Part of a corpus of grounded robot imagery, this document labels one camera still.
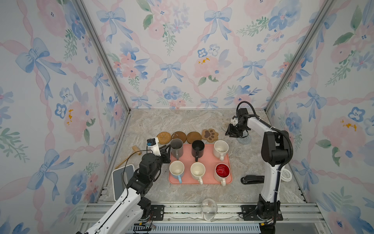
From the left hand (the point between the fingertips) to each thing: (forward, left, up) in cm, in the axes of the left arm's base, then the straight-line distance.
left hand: (169, 144), depth 77 cm
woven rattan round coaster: (+17, +7, -20) cm, 27 cm away
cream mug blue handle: (-7, -4, -16) cm, 18 cm away
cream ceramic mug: (-7, -16, -17) cm, 24 cm away
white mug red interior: (-8, -30, -17) cm, 36 cm away
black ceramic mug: (+7, -16, -16) cm, 24 cm away
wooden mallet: (+8, +25, -18) cm, 32 cm away
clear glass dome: (-27, -21, -20) cm, 40 cm away
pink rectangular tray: (0, -24, -18) cm, 30 cm away
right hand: (+19, -38, -16) cm, 45 cm away
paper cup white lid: (-11, -64, -13) cm, 66 cm away
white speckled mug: (+8, -31, -16) cm, 36 cm away
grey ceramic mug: (+7, -3, -12) cm, 14 cm away
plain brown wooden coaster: (+19, -14, -19) cm, 30 cm away
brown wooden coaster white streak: (+19, -4, -19) cm, 27 cm away
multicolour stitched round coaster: (+28, -37, -19) cm, 50 cm away
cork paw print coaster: (+19, -26, -18) cm, 37 cm away
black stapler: (-10, -50, -23) cm, 55 cm away
